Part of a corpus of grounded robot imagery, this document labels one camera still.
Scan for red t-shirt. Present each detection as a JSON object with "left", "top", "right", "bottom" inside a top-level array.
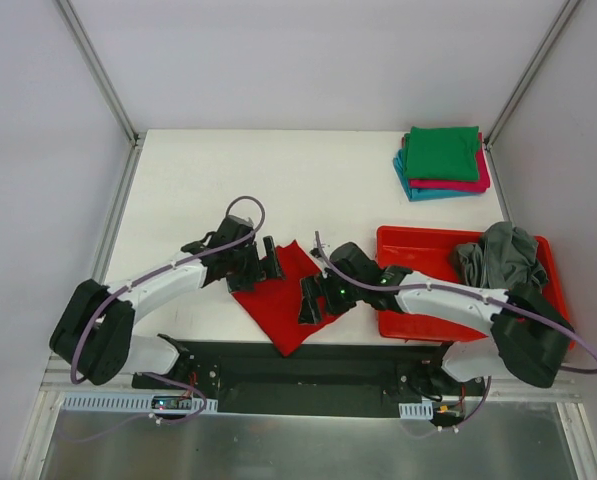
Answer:
[{"left": 232, "top": 241, "right": 341, "bottom": 357}]

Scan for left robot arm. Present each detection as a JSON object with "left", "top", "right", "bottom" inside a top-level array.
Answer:
[{"left": 49, "top": 214, "right": 284, "bottom": 389}]

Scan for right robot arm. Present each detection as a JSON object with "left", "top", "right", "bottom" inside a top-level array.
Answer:
[{"left": 298, "top": 242, "right": 573, "bottom": 395}]

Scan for red plastic tray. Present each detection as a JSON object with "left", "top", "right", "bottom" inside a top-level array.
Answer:
[{"left": 376, "top": 226, "right": 570, "bottom": 342}]

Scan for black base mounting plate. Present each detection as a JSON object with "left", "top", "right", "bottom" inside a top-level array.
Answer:
[{"left": 132, "top": 339, "right": 489, "bottom": 416}]

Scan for teal folded t-shirt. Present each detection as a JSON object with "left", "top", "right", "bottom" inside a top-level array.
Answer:
[{"left": 392, "top": 149, "right": 491, "bottom": 202}]

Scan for grey crumpled t-shirt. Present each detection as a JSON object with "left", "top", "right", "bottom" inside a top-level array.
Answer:
[{"left": 450, "top": 222, "right": 549, "bottom": 291}]

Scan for green folded t-shirt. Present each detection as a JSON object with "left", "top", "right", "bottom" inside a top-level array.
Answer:
[{"left": 404, "top": 126, "right": 480, "bottom": 182}]

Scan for magenta folded t-shirt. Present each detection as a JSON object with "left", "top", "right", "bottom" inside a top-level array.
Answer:
[{"left": 395, "top": 127, "right": 490, "bottom": 198}]

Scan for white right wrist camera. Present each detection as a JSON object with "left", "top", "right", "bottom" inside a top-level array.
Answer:
[{"left": 309, "top": 244, "right": 330, "bottom": 259}]

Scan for right white cable duct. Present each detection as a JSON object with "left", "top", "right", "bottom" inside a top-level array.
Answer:
[{"left": 398, "top": 400, "right": 434, "bottom": 421}]

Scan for white cable duct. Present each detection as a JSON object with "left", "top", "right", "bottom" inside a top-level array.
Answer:
[
  {"left": 62, "top": 393, "right": 218, "bottom": 415},
  {"left": 398, "top": 400, "right": 434, "bottom": 421}
]

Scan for left white cable duct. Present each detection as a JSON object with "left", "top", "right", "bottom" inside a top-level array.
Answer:
[{"left": 62, "top": 393, "right": 218, "bottom": 415}]

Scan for left aluminium frame post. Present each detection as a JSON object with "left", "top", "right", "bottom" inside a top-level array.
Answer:
[{"left": 52, "top": 0, "right": 140, "bottom": 146}]

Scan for aluminium frame post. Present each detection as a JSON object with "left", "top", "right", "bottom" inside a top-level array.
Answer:
[
  {"left": 485, "top": 0, "right": 584, "bottom": 149},
  {"left": 52, "top": 0, "right": 140, "bottom": 146}
]

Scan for right aluminium frame post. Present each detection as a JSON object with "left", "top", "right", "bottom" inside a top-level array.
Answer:
[{"left": 485, "top": 0, "right": 584, "bottom": 149}]

